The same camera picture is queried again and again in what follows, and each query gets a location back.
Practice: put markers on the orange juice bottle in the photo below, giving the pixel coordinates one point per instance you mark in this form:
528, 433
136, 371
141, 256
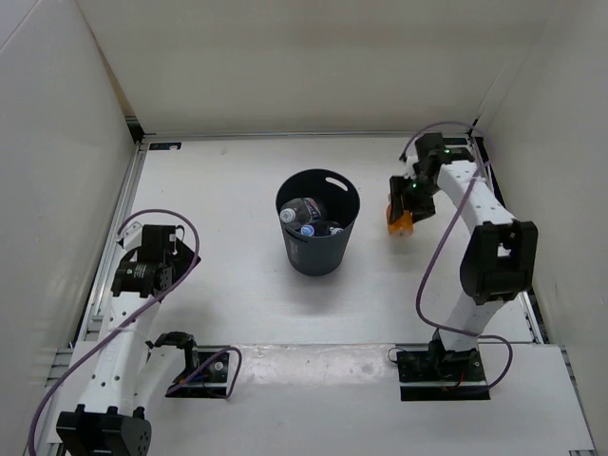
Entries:
402, 227

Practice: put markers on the blue label Pocari Sweat bottle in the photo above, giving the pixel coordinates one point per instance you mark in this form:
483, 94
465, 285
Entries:
317, 229

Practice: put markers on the dark label sticker right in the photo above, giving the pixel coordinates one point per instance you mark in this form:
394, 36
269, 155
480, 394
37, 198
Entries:
452, 141

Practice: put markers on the dark label sticker left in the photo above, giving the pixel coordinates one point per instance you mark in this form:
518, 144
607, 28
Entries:
164, 146

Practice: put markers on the aluminium table frame rail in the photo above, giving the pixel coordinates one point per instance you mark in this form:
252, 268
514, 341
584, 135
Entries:
91, 314

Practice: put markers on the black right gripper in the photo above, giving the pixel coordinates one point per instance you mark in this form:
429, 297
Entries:
420, 211

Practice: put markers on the dark grey plastic bin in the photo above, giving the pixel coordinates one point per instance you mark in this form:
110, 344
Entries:
318, 256

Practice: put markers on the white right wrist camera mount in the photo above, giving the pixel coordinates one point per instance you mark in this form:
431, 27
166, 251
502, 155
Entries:
410, 163

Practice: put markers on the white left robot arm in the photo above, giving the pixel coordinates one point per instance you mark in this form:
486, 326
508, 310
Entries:
129, 369

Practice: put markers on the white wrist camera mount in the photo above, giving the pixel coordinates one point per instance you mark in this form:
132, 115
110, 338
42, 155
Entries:
131, 237
410, 163

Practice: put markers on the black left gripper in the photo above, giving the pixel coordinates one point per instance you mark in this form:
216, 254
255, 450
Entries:
183, 261

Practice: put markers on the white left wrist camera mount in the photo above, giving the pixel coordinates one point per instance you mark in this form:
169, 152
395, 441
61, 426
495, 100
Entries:
131, 237

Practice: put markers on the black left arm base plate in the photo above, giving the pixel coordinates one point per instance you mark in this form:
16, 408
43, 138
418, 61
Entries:
210, 383

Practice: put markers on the dark label sticker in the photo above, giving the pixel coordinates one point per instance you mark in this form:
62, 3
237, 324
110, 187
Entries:
452, 141
164, 146

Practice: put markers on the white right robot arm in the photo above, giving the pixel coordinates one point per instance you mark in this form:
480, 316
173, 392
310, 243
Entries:
499, 258

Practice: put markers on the clear bottle orange blue label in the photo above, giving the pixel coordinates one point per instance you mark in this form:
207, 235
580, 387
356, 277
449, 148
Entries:
301, 211

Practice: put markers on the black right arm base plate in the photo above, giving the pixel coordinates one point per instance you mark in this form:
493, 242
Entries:
420, 381

